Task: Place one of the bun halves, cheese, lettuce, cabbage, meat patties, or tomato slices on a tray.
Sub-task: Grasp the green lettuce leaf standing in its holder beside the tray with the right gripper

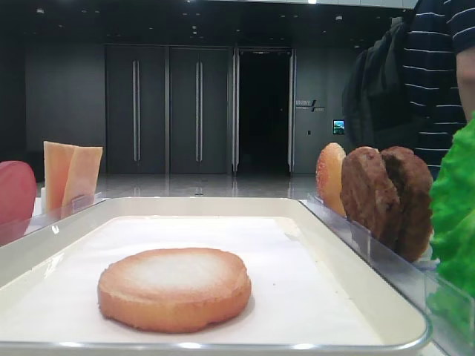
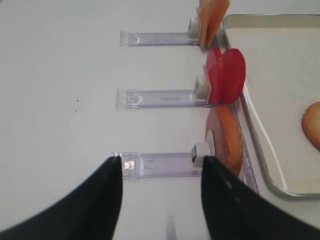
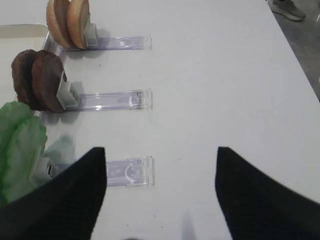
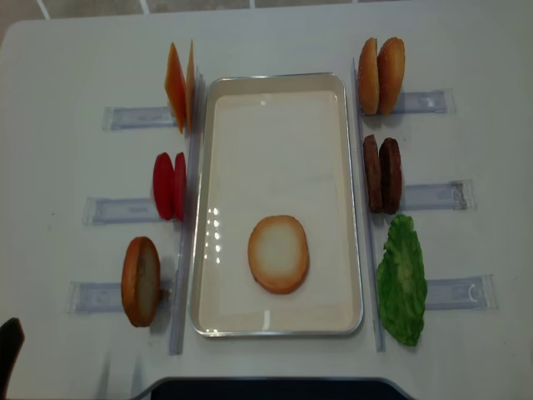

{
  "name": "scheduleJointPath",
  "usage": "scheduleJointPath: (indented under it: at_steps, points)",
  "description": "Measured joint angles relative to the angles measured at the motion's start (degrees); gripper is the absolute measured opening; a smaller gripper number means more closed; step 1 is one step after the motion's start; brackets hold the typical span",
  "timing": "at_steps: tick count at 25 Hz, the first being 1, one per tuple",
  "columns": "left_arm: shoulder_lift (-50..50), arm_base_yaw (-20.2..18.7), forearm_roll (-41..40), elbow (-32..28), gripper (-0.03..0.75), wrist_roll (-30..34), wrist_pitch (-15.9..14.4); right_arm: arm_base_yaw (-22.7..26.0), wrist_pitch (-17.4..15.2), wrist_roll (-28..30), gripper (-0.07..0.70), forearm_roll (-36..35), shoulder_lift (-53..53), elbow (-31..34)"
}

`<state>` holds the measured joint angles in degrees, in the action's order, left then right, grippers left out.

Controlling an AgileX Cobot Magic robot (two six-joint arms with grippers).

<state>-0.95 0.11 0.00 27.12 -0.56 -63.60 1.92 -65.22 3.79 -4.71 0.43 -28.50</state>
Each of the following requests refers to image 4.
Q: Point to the dark robot base bottom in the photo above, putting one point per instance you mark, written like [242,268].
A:
[275,388]

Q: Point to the bread slice on tray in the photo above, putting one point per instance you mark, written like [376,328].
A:
[278,254]

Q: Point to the right red tomato slice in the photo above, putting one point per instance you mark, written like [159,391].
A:
[180,185]

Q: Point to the red tomato slice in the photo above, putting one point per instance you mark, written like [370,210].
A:
[180,185]
[162,176]

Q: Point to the left red tomato slice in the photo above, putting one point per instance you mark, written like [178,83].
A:
[162,176]

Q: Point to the left brown meat patty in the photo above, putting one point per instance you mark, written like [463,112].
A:
[373,173]

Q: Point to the brown meat patty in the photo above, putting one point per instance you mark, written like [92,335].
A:
[391,175]
[373,173]

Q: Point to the right brown meat patty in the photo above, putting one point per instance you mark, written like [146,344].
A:
[391,175]

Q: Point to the right orange cheese slice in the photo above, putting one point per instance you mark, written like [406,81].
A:
[190,88]

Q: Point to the orange cheese slice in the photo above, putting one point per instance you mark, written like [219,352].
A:
[175,87]
[190,88]

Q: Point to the upright bread slice left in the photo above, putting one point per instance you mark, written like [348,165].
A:
[141,280]

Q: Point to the left orange cheese slice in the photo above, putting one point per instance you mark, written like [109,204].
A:
[175,87]

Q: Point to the green lettuce leaf in rack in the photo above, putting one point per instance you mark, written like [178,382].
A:
[401,282]

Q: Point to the white metal tray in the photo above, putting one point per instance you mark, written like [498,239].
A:
[276,145]

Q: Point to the left bun half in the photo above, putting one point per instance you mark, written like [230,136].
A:
[367,78]

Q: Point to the bun half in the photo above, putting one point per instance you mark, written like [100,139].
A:
[367,78]
[391,68]

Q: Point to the right bun half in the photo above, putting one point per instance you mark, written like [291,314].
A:
[391,68]

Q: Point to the black object at left edge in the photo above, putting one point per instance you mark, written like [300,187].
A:
[12,339]

